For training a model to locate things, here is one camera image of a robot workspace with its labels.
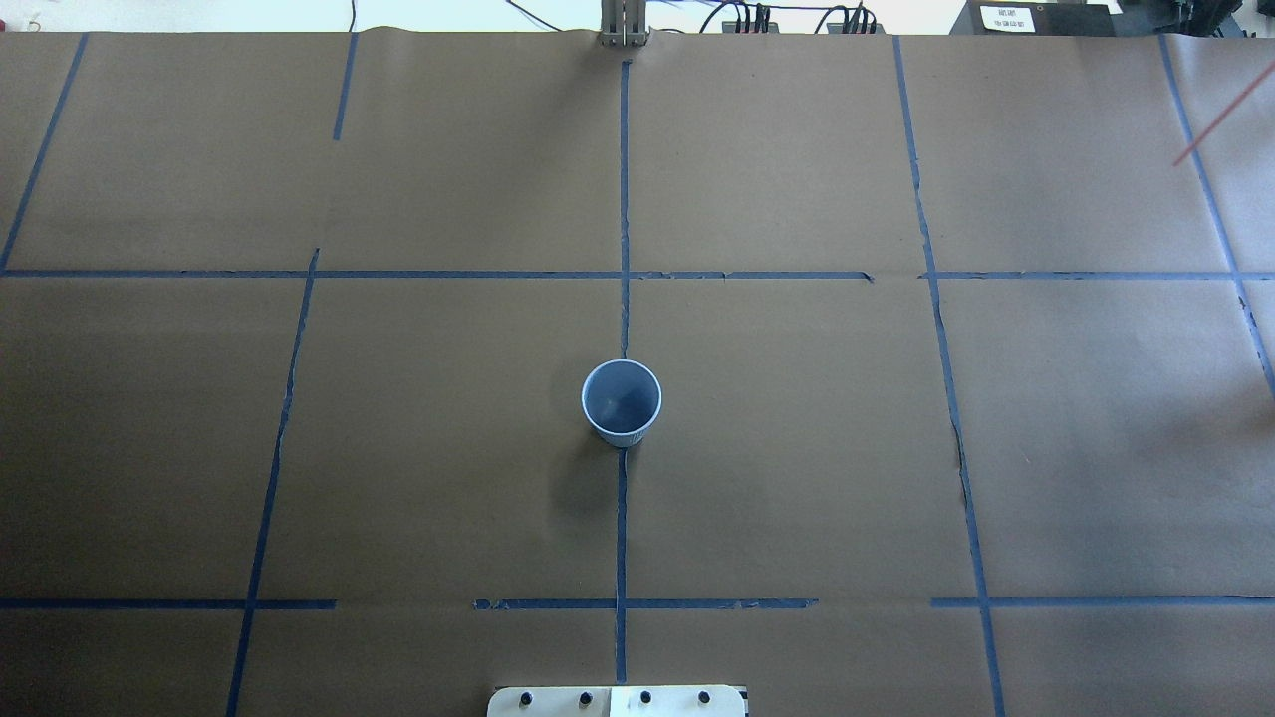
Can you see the blue plastic cup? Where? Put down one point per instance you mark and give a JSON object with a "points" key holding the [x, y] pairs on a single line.
{"points": [[621, 400]]}

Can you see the white pillar with base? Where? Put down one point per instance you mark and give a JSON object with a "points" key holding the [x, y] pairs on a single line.
{"points": [[620, 700]]}

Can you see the black box with label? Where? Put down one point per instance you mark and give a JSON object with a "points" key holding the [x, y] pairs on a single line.
{"points": [[1034, 18]]}

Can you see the aluminium frame post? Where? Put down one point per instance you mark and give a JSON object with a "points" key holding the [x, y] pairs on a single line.
{"points": [[624, 23]]}

